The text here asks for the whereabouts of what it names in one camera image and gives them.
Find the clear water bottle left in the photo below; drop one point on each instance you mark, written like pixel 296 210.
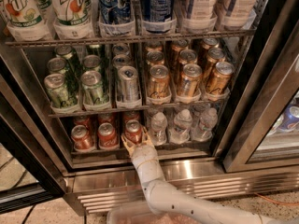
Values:
pixel 158 126

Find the open fridge door left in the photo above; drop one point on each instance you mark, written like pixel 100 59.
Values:
pixel 19 141

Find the gold can front left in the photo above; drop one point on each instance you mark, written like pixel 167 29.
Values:
pixel 158 82

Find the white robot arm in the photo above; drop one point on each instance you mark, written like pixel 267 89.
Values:
pixel 162 196

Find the gold can front right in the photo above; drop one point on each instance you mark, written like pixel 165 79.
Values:
pixel 219 78

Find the clear water bottle right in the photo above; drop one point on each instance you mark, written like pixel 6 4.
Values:
pixel 207 122

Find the middle wire shelf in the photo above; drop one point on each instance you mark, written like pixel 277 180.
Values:
pixel 138 108

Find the green can front right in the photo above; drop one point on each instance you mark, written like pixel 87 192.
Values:
pixel 93 88

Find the green can front left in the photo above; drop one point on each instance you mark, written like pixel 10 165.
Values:
pixel 59 91

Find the green can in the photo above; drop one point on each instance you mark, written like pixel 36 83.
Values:
pixel 93 88
pixel 92 62
pixel 59 91
pixel 61 66

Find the clear plastic container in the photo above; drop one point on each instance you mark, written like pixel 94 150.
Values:
pixel 139 213

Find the red coke can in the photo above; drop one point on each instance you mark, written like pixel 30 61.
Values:
pixel 106 117
pixel 83 120
pixel 108 138
pixel 130 115
pixel 83 141
pixel 133 131

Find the blue pepsi bottle right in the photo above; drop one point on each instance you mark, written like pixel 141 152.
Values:
pixel 157 14

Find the blue can behind glass door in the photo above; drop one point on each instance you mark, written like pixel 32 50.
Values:
pixel 290 119

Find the white bottle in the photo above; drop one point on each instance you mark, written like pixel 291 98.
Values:
pixel 233 14
pixel 198 16

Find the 7up bottle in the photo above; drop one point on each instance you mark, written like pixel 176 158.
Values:
pixel 25 20
pixel 73 19

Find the clear water bottle middle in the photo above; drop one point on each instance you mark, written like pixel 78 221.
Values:
pixel 181 126

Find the silver can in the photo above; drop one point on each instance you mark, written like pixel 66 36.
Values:
pixel 129 84
pixel 121 60

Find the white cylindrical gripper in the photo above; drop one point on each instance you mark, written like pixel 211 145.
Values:
pixel 144 155

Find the wire shelf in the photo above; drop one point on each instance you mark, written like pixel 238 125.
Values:
pixel 138 108
pixel 125 39

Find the white bottle left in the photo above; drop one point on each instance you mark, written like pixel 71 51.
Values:
pixel 198 16

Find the blue pepsi bottle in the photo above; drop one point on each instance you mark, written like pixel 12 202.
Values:
pixel 115 16
pixel 157 14

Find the silver can front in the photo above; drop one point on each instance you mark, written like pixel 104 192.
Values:
pixel 129 84

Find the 7up bottle far left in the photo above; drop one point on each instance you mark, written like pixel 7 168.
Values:
pixel 25 20

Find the blue pepsi bottle left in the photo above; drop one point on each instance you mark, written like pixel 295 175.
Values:
pixel 115 16

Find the gold can front middle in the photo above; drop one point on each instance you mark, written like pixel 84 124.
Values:
pixel 189 79

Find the white bottle right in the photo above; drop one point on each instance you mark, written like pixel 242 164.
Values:
pixel 233 14

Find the glass fridge door right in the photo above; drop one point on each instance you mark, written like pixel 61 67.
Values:
pixel 254 147

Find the upper wire shelf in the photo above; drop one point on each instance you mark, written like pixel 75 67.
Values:
pixel 125 39

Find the gold can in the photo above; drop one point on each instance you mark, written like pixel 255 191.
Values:
pixel 187 56
pixel 213 56
pixel 189 79
pixel 219 78
pixel 158 82
pixel 154 57

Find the clear water bottle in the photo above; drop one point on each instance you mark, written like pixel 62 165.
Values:
pixel 207 122
pixel 181 126
pixel 158 126

